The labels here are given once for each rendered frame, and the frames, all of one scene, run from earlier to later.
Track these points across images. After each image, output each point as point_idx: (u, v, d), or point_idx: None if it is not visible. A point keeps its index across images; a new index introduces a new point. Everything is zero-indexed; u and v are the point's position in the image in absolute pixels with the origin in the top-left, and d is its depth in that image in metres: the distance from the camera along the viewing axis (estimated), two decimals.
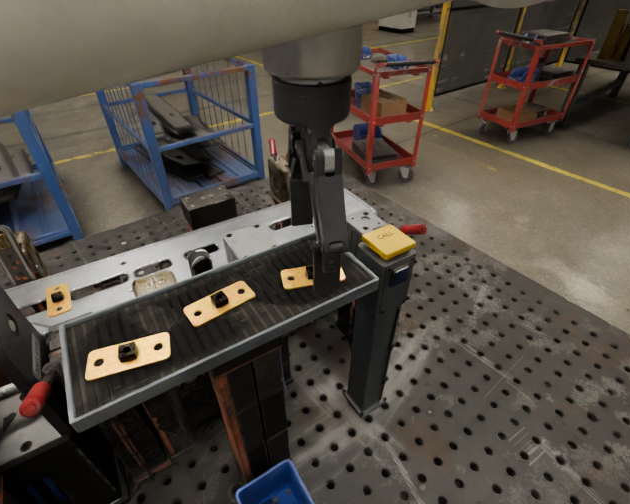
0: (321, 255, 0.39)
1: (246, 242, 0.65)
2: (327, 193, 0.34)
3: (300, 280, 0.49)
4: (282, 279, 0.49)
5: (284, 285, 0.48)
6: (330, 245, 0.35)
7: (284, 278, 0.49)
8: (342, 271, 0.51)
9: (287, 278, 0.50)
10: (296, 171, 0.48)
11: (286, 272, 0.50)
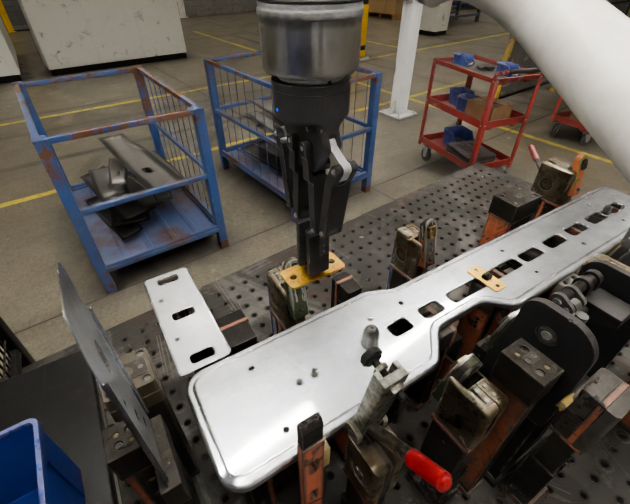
0: (314, 241, 0.45)
1: None
2: (336, 197, 0.37)
3: (303, 277, 0.48)
4: (285, 280, 0.48)
5: (290, 285, 0.47)
6: (327, 229, 0.41)
7: (287, 278, 0.48)
8: (339, 259, 0.51)
9: (289, 278, 0.48)
10: (302, 211, 0.45)
11: (286, 272, 0.49)
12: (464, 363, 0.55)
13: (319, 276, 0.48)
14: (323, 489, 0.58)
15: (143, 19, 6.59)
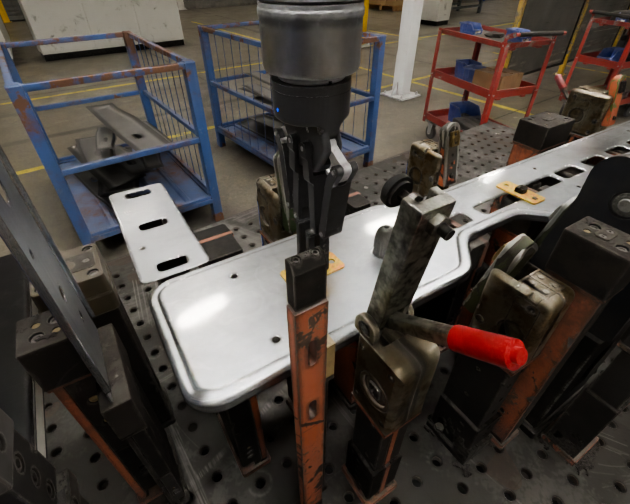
0: (314, 241, 0.45)
1: None
2: (336, 198, 0.37)
3: None
4: (285, 280, 0.48)
5: None
6: (327, 229, 0.41)
7: None
8: (339, 259, 0.51)
9: None
10: (302, 211, 0.45)
11: (286, 272, 0.49)
12: (514, 244, 0.41)
13: None
14: (325, 419, 0.44)
15: (139, 4, 6.45)
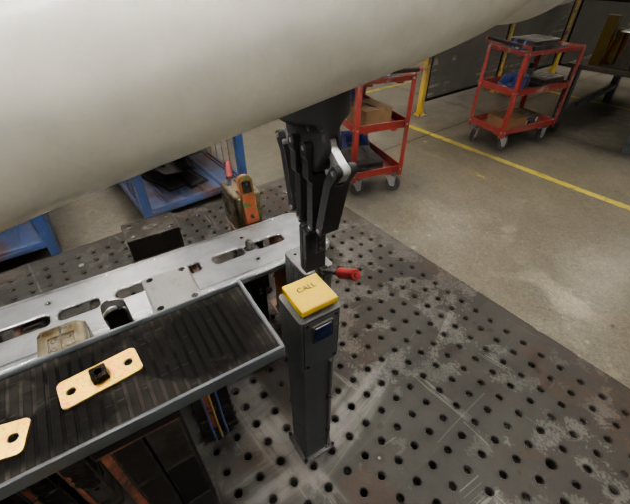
0: (311, 238, 0.45)
1: (165, 289, 0.60)
2: (334, 198, 0.38)
3: None
4: None
5: None
6: (324, 226, 0.41)
7: None
8: None
9: None
10: (305, 213, 0.45)
11: None
12: None
13: None
14: None
15: None
